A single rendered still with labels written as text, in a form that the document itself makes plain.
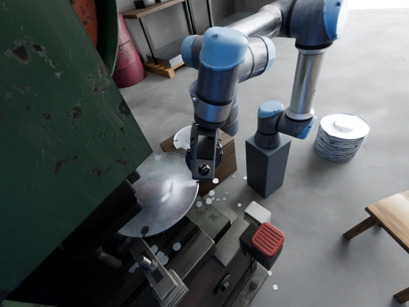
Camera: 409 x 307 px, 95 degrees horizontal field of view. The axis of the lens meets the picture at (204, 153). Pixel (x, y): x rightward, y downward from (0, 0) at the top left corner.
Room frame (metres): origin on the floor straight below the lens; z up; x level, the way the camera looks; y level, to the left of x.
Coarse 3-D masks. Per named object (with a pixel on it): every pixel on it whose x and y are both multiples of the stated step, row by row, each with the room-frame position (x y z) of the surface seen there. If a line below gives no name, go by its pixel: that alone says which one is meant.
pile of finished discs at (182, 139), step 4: (196, 124) 1.15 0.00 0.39; (184, 128) 1.14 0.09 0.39; (188, 128) 1.13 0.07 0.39; (180, 132) 1.11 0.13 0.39; (184, 132) 1.09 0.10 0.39; (188, 132) 1.08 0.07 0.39; (176, 136) 1.07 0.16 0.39; (180, 136) 1.06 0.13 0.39; (184, 136) 1.05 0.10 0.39; (188, 136) 1.03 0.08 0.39; (176, 140) 1.04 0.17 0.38; (180, 140) 1.02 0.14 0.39; (184, 140) 1.01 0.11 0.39; (188, 140) 0.99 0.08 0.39; (176, 144) 0.99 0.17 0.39; (180, 144) 0.98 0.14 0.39; (184, 144) 0.96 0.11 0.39; (188, 144) 0.95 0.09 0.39; (176, 148) 0.97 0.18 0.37; (184, 148) 0.93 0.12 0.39; (188, 148) 0.92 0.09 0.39
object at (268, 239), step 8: (264, 224) 0.18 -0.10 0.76; (256, 232) 0.16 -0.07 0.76; (264, 232) 0.16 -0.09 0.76; (272, 232) 0.15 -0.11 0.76; (280, 232) 0.15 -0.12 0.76; (256, 240) 0.15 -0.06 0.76; (264, 240) 0.14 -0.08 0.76; (272, 240) 0.14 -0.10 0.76; (280, 240) 0.13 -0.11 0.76; (256, 248) 0.13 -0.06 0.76; (264, 248) 0.13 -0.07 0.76; (272, 248) 0.12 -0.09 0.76; (272, 256) 0.11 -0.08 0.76
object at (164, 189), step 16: (160, 160) 0.47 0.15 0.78; (176, 160) 0.45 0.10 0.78; (144, 176) 0.41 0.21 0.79; (160, 176) 0.39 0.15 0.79; (176, 176) 0.38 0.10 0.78; (144, 192) 0.35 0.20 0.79; (160, 192) 0.33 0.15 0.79; (176, 192) 0.32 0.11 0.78; (192, 192) 0.31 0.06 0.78; (144, 208) 0.30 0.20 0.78; (160, 208) 0.28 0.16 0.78; (176, 208) 0.27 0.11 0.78; (128, 224) 0.26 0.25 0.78; (144, 224) 0.25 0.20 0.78; (160, 224) 0.24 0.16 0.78
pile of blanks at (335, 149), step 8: (320, 128) 0.94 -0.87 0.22; (320, 136) 0.90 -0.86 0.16; (328, 136) 0.84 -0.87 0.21; (320, 144) 0.88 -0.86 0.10; (328, 144) 0.83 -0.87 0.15; (336, 144) 0.79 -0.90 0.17; (344, 144) 0.76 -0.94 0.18; (352, 144) 0.75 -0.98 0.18; (360, 144) 0.75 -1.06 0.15; (320, 152) 0.86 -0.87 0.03; (328, 152) 0.81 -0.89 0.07; (336, 152) 0.78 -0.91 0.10; (344, 152) 0.75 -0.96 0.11; (352, 152) 0.75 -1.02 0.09; (336, 160) 0.76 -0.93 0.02; (344, 160) 0.75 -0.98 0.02
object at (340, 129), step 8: (328, 120) 0.97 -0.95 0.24; (336, 120) 0.95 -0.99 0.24; (344, 120) 0.93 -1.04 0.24; (352, 120) 0.91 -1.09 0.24; (360, 120) 0.89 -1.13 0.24; (328, 128) 0.90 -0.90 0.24; (336, 128) 0.88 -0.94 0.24; (344, 128) 0.85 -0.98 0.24; (352, 128) 0.83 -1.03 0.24; (360, 128) 0.82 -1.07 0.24; (368, 128) 0.80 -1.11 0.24; (336, 136) 0.80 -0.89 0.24; (344, 136) 0.79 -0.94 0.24; (352, 136) 0.77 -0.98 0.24; (360, 136) 0.75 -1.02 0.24
